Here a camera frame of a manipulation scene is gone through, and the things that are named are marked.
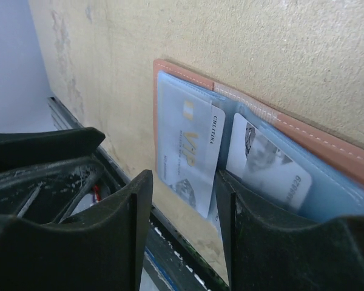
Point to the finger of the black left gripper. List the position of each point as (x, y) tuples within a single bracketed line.
[(45, 177)]

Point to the white diamond picture card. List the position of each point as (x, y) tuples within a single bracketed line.
[(263, 167)]

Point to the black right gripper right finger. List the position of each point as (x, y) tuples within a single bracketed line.
[(268, 248)]

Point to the white VIP card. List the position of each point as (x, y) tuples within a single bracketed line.
[(189, 131)]

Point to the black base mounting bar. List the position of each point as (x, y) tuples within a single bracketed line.
[(169, 260)]

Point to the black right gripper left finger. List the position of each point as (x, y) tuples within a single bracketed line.
[(100, 248)]

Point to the brown leather card holder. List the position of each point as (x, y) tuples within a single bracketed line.
[(336, 167)]

